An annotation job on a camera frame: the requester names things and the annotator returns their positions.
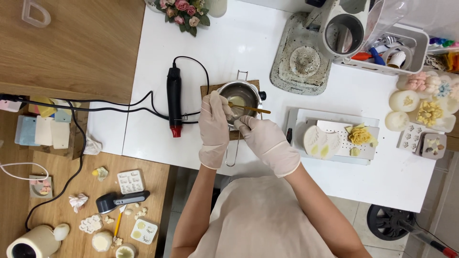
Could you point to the person's left hand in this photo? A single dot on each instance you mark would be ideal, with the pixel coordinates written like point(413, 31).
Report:
point(213, 132)

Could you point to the person's right hand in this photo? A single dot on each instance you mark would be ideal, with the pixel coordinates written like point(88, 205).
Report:
point(269, 145)

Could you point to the person's right fingers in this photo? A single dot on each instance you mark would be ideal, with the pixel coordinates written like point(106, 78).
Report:
point(245, 123)

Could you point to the person's left fingers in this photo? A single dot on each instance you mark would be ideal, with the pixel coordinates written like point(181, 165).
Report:
point(223, 102)

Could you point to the golden wooden stick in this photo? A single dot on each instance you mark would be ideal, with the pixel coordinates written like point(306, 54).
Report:
point(252, 109)

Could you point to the brown cork board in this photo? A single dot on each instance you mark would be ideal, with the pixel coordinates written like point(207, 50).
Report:
point(209, 89)

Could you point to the steel melting pot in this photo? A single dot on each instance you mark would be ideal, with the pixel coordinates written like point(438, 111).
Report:
point(245, 96)

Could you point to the black heat gun red nozzle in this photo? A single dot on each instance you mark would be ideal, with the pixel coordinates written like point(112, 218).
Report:
point(174, 100)

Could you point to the white rectangular tray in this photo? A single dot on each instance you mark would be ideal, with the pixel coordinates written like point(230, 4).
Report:
point(299, 118)

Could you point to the white wing-shaped wax piece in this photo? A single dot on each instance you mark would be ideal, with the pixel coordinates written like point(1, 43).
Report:
point(321, 141)

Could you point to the stained white hot plate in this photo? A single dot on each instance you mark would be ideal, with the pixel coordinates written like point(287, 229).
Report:
point(299, 64)

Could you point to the white ribbed jar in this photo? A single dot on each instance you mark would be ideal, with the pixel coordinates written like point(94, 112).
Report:
point(216, 7)

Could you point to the pink rose bouquet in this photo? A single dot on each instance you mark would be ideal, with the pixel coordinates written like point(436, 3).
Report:
point(184, 14)

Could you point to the person's beige apron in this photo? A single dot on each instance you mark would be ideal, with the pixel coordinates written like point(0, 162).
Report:
point(258, 222)

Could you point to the perforated metal plate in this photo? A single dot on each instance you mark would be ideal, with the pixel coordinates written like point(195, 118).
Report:
point(346, 143)

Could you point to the small yellow wax piece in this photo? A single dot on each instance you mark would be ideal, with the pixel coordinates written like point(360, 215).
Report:
point(354, 152)

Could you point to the white rectangular silicone mold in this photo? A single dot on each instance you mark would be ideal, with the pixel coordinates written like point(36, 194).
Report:
point(130, 182)

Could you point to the white cylindrical wax melter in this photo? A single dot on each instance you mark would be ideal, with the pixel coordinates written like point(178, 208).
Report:
point(344, 32)

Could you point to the scattered small white wax bits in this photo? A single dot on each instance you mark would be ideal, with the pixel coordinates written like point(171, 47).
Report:
point(140, 212)

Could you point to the white crumpled tissue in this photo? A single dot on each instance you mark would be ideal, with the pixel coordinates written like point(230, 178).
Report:
point(92, 145)
point(78, 201)

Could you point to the white mold with yellow wax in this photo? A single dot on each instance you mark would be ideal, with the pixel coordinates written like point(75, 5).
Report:
point(143, 231)

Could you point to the plain round white candle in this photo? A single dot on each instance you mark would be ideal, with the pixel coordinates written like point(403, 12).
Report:
point(396, 121)

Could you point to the black grey handheld device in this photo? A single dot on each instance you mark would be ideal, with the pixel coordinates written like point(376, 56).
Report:
point(107, 203)

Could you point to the white candle with yellow flower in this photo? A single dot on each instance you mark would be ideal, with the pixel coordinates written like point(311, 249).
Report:
point(403, 101)

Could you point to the white organizer bin with tools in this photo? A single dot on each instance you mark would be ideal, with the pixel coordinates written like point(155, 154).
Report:
point(391, 53)

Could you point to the white flower silicone mold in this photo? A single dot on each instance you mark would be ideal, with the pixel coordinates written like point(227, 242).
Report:
point(410, 137)

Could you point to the black round wheel base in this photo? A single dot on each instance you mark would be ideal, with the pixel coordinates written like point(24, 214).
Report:
point(389, 222)

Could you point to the round candle with yellow top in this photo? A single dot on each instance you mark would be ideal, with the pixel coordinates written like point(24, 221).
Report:
point(125, 251)

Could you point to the white snowflake wax piece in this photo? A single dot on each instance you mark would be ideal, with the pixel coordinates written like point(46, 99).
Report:
point(90, 224)

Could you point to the pile of coloured wax tablets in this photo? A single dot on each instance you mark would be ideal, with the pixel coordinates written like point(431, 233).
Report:
point(43, 129)

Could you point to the white round wax candle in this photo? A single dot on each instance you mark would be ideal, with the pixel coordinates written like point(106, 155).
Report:
point(102, 241)

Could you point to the tray of wax flowers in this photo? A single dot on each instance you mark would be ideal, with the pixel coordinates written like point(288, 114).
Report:
point(430, 100)

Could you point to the grey square silicone mold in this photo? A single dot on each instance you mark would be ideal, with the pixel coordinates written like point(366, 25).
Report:
point(433, 146)

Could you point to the grey mold with pink wax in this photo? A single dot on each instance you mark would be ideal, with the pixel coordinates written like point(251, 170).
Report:
point(40, 186)

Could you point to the clear arch-shaped mold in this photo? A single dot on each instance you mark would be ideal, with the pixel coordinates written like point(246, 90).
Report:
point(36, 14)

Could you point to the white egg-shaped wax piece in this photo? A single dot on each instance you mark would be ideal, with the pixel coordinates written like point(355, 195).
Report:
point(61, 232)

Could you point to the heap of colourful craft supplies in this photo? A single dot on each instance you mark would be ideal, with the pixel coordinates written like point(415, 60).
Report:
point(444, 61)

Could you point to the row of coloured markers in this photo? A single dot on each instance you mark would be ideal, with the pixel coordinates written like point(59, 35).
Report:
point(443, 42)

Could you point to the black and red pole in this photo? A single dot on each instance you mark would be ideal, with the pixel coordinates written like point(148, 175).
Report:
point(430, 240)

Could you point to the cream cylindrical cup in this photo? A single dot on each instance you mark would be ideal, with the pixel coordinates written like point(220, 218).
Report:
point(36, 242)

